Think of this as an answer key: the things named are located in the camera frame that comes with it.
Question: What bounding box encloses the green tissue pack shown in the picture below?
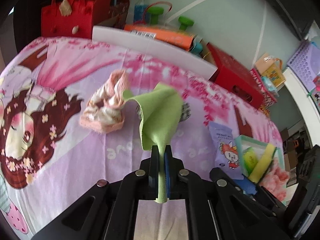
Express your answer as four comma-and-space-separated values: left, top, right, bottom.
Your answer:
242, 147, 258, 175

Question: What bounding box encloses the purple baby wipes pack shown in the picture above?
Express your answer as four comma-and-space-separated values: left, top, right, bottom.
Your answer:
208, 122, 243, 180

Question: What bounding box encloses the pink satin lace scrunchie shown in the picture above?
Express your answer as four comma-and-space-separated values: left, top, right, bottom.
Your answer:
79, 69, 130, 134

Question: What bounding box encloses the black white leopard scrunchie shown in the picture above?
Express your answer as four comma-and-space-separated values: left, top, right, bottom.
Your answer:
136, 102, 191, 122

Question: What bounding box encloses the light green cloth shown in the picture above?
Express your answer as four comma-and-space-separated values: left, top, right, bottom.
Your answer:
123, 83, 183, 203

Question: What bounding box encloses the green yellow scrub sponge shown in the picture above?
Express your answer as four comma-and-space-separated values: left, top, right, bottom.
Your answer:
248, 144, 276, 184

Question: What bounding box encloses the pink fluffy scrunchie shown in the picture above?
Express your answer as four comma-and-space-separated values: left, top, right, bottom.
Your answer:
259, 158, 290, 202

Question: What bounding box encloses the teal rimmed white tray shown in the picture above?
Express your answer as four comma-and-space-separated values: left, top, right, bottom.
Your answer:
235, 135, 290, 203

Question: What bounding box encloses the pink cartoon bed sheet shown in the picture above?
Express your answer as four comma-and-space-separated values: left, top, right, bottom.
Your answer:
1, 37, 282, 239

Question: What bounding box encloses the white shelf unit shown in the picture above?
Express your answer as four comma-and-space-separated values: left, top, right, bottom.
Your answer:
283, 67, 320, 146

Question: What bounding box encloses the red white patterned box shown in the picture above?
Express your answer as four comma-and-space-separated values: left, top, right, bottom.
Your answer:
249, 68, 277, 109

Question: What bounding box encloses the blue wipes packet on box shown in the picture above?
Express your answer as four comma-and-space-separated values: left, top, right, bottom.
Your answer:
261, 76, 279, 97

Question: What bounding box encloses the large red gift box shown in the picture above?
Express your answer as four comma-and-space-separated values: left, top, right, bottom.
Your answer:
207, 43, 264, 109

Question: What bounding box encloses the purple plastic basket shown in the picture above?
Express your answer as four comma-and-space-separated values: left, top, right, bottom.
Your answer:
287, 41, 319, 92

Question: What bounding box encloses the white foam board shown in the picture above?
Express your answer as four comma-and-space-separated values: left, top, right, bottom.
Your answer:
92, 25, 217, 80

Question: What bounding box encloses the orange flat box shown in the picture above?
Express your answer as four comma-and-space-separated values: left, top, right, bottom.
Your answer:
124, 24, 195, 51

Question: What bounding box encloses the red open gift box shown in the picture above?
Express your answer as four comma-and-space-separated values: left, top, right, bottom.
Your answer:
68, 0, 130, 31

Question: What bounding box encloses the green dumbbell right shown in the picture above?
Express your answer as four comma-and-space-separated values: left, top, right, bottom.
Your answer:
178, 16, 194, 31

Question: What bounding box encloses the green dumbbell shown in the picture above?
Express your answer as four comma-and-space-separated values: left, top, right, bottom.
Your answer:
178, 16, 194, 31
147, 6, 164, 25

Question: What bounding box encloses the red felt handbag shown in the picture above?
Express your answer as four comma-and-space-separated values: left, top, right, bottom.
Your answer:
41, 0, 106, 40

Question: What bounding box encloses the green dumbbell left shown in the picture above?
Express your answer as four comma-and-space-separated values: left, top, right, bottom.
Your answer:
147, 6, 164, 25

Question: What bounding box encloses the blue water bottle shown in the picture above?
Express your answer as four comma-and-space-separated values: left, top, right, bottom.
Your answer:
133, 0, 150, 24

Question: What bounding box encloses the yellow carry box with handle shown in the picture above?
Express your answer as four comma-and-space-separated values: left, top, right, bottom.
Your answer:
254, 53, 286, 88

